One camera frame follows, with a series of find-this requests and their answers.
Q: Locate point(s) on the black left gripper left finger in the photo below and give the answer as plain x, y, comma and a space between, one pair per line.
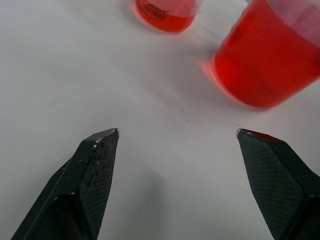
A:
82, 190

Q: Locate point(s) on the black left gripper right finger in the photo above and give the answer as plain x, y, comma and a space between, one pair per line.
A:
275, 185

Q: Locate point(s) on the large beaker of red liquid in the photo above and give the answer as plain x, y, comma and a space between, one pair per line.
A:
265, 57

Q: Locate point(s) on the small beaker of red liquid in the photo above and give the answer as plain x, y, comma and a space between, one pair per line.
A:
163, 15

